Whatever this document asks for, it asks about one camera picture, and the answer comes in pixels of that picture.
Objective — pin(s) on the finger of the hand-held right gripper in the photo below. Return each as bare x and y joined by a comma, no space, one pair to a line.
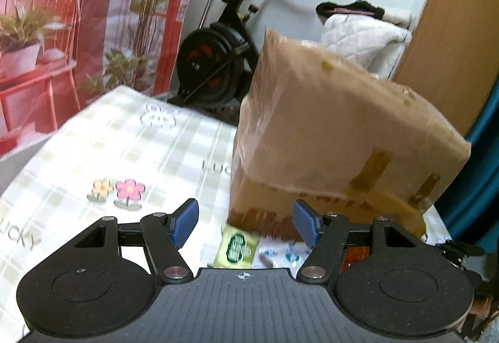
462,253

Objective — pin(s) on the cream fluffy blanket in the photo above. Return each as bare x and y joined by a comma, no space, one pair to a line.
397,18

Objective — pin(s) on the green snack packet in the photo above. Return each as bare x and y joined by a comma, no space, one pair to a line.
236,247

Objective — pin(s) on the clear blue print packet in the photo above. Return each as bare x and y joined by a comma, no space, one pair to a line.
286,255

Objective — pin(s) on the wooden board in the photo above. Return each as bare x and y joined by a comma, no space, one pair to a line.
456,34

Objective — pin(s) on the checkered bunny print tablecloth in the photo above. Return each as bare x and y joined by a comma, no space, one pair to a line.
117,148

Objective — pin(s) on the orange snack packet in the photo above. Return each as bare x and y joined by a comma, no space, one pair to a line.
355,259

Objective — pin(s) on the plastic-lined cardboard box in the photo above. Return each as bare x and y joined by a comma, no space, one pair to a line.
331,124

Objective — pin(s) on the black exercise bike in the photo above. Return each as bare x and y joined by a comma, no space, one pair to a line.
212,62

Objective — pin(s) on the red printed wall backdrop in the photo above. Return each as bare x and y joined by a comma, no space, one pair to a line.
78,15

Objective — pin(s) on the white quilted blanket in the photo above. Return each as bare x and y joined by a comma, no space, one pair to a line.
358,42

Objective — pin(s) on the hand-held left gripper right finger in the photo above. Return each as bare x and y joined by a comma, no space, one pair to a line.
306,224

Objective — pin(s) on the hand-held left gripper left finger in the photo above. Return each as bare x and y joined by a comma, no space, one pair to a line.
184,224

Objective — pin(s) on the black fuzzy garment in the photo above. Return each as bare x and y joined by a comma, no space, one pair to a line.
347,10

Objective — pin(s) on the teal curtain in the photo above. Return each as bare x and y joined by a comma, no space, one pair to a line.
479,179

